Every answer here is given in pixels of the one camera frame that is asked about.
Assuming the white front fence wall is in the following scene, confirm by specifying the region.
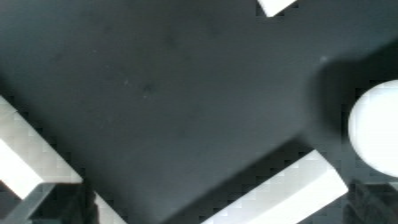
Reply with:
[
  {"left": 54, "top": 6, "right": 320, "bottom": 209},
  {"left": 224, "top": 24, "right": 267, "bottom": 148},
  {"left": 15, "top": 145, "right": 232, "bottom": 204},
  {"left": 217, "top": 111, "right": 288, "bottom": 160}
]
[{"left": 0, "top": 96, "right": 127, "bottom": 224}]

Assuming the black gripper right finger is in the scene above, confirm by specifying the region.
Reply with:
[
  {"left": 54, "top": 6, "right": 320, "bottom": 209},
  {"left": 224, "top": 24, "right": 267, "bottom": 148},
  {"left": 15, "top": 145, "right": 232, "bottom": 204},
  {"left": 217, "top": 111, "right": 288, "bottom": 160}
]
[{"left": 347, "top": 180, "right": 398, "bottom": 224}]

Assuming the white marker sheet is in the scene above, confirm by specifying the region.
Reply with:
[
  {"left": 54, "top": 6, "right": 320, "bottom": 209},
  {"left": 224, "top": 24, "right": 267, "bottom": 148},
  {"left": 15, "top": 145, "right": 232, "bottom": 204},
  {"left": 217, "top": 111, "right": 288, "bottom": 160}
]
[{"left": 258, "top": 0, "right": 297, "bottom": 17}]

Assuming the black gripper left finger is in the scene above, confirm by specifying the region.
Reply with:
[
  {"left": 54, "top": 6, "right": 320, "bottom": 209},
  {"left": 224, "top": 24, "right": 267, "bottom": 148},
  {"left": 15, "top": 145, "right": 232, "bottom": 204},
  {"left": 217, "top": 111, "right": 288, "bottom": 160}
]
[{"left": 0, "top": 182, "right": 97, "bottom": 224}]

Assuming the white lamp bulb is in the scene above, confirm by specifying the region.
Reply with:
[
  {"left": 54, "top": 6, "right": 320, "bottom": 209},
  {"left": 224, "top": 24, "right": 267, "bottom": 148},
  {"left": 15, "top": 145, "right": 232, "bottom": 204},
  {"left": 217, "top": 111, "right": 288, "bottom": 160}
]
[{"left": 349, "top": 80, "right": 398, "bottom": 178}]

